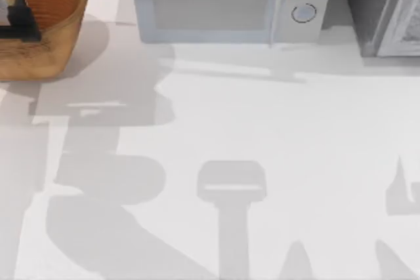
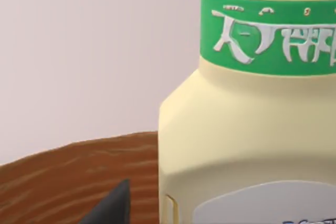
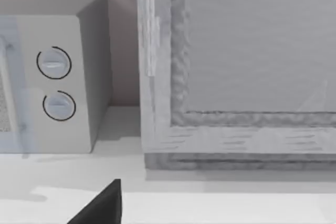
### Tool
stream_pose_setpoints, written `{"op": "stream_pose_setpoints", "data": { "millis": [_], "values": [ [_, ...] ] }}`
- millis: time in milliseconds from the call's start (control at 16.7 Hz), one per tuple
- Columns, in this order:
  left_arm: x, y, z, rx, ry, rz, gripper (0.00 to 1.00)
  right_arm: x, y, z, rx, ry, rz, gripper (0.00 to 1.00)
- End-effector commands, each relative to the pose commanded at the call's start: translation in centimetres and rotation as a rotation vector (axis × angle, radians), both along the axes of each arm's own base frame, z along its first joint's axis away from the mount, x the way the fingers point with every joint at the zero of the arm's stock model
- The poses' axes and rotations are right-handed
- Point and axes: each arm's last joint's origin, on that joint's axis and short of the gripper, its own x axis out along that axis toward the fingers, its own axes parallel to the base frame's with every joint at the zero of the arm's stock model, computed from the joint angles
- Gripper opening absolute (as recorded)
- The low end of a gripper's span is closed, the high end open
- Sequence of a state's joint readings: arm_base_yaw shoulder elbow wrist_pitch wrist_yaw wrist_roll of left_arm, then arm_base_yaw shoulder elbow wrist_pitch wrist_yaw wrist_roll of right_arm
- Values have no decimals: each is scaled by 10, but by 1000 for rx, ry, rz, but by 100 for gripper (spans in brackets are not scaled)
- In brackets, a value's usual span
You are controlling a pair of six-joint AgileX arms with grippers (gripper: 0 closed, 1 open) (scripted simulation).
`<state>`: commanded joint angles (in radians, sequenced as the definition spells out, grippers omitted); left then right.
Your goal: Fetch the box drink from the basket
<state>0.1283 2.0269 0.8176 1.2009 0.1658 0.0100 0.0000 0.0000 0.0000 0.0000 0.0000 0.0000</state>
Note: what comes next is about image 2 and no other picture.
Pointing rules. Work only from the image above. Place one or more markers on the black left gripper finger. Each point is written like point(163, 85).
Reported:
point(115, 205)

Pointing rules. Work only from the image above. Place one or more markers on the cream bottle with green band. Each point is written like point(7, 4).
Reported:
point(244, 119)

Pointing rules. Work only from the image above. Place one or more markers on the brown wooden coaster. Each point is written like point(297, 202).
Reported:
point(65, 176)

